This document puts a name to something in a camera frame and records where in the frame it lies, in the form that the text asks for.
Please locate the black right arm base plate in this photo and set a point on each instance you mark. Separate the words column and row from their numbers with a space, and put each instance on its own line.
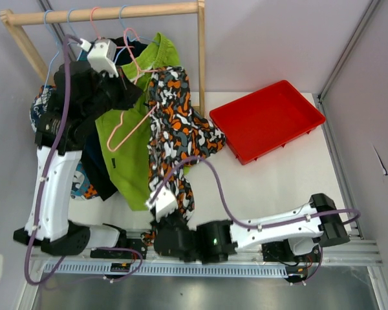
column 281, row 252

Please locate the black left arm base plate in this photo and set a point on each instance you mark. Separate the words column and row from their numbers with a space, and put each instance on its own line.
column 131, row 243

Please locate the navy blue shorts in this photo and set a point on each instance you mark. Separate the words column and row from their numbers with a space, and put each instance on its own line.
column 95, row 167

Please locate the lime green shorts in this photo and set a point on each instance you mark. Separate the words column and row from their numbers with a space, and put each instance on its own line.
column 123, row 138

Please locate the teal patterned shorts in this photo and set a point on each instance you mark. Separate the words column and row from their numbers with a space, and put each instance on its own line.
column 81, row 188

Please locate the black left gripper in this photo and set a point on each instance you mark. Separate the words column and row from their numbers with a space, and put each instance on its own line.
column 129, row 93

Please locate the black shorts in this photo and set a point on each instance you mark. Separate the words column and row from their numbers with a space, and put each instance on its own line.
column 122, row 55

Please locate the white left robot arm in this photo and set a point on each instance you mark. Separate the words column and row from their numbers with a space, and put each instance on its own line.
column 81, row 95

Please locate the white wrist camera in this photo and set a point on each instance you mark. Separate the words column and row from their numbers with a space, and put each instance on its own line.
column 100, row 55
column 163, row 205

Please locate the orange camouflage shorts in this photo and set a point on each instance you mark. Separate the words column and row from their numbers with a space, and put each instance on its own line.
column 177, row 131

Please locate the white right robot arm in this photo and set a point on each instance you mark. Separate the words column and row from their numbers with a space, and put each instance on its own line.
column 316, row 222

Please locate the wooden clothes rack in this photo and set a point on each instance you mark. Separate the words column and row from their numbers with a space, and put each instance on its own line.
column 14, row 23

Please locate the slotted white cable duct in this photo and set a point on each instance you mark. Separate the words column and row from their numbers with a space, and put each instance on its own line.
column 178, row 269

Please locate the aluminium mounting rail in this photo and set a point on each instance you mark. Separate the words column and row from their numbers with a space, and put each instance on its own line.
column 355, row 253

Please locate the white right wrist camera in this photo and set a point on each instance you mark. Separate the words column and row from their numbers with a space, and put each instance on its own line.
column 163, row 205

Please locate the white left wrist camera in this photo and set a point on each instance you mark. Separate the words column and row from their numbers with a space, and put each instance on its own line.
column 100, row 55

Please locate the red plastic tray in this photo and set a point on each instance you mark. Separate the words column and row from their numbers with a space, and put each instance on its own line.
column 265, row 120

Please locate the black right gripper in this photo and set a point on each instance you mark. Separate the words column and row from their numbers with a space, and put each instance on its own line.
column 160, row 223

